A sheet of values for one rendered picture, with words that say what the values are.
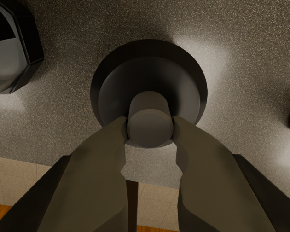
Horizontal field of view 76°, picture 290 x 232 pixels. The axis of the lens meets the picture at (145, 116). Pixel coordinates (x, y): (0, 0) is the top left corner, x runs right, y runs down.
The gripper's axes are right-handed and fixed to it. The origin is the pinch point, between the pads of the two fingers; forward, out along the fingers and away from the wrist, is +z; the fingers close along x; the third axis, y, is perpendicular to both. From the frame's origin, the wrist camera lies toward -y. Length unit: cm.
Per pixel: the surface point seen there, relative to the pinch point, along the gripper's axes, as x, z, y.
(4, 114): -17.2, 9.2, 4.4
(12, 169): -111, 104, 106
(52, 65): -10.0, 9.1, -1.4
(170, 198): 22, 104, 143
